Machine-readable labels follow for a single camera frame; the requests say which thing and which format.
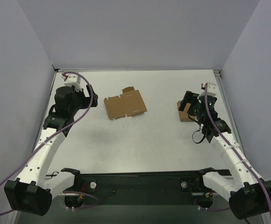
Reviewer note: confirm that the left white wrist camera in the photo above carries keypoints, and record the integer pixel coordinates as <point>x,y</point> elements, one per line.
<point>72,80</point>

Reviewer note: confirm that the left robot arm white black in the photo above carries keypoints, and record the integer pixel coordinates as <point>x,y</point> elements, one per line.
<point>29,192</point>

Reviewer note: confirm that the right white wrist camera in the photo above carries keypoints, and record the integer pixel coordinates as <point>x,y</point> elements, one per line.
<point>211,89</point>

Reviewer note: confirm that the aluminium frame rail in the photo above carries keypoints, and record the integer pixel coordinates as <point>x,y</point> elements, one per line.
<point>217,74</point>

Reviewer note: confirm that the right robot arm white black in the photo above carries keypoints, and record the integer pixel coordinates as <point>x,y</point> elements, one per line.
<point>248,194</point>

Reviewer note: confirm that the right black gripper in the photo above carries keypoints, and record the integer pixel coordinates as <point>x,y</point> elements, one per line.
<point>191,102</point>

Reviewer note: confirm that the small folded cardboard box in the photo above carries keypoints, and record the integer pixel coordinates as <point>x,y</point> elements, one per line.
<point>185,117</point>

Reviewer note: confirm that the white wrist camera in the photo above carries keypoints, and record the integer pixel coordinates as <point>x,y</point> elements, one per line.
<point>211,89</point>
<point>72,80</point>

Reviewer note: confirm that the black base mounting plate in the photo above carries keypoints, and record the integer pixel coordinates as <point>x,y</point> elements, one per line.
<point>146,188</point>

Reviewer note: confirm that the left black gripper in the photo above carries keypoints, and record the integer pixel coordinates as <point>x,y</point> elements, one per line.
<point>88,97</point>

